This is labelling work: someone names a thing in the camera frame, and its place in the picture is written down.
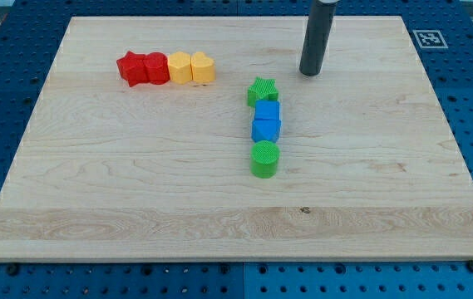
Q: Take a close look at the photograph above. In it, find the blue triangle block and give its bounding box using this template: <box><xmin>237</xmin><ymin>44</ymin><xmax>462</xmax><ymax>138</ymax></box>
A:
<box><xmin>251</xmin><ymin>120</ymin><xmax>282</xmax><ymax>143</ymax></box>

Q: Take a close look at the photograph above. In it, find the red star block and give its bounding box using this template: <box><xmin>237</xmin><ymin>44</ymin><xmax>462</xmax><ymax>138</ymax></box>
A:
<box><xmin>116</xmin><ymin>51</ymin><xmax>150</xmax><ymax>87</ymax></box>

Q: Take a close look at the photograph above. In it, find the wooden board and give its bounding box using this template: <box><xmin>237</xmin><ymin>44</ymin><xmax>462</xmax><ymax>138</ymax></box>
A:
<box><xmin>0</xmin><ymin>16</ymin><xmax>473</xmax><ymax>262</ymax></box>

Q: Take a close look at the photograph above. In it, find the red cylinder block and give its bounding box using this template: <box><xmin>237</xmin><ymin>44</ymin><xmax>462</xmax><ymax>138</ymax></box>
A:
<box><xmin>143</xmin><ymin>52</ymin><xmax>170</xmax><ymax>85</ymax></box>

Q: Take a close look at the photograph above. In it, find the white fiducial marker tag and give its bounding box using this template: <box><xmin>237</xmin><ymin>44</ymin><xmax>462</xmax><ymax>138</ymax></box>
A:
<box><xmin>412</xmin><ymin>29</ymin><xmax>448</xmax><ymax>49</ymax></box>

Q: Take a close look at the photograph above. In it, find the blue cube block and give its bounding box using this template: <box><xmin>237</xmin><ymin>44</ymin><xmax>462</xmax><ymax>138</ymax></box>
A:
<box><xmin>254</xmin><ymin>100</ymin><xmax>280</xmax><ymax>120</ymax></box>

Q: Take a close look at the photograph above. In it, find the yellow heart block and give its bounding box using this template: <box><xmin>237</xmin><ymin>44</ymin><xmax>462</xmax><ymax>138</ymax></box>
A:
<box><xmin>190</xmin><ymin>51</ymin><xmax>216</xmax><ymax>83</ymax></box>

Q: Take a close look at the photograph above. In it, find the yellow pentagon block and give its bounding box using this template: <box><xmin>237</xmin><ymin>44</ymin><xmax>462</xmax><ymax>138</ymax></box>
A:
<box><xmin>167</xmin><ymin>51</ymin><xmax>192</xmax><ymax>84</ymax></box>

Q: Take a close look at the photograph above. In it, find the green cylinder block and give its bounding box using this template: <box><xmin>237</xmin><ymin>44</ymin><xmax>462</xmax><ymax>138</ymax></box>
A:
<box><xmin>250</xmin><ymin>140</ymin><xmax>280</xmax><ymax>179</ymax></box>

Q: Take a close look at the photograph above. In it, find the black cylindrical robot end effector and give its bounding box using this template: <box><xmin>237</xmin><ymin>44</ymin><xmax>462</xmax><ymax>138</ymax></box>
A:
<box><xmin>299</xmin><ymin>0</ymin><xmax>338</xmax><ymax>76</ymax></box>

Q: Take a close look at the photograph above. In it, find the green star block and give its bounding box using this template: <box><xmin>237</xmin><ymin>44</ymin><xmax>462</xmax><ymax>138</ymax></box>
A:
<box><xmin>247</xmin><ymin>76</ymin><xmax>278</xmax><ymax>107</ymax></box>

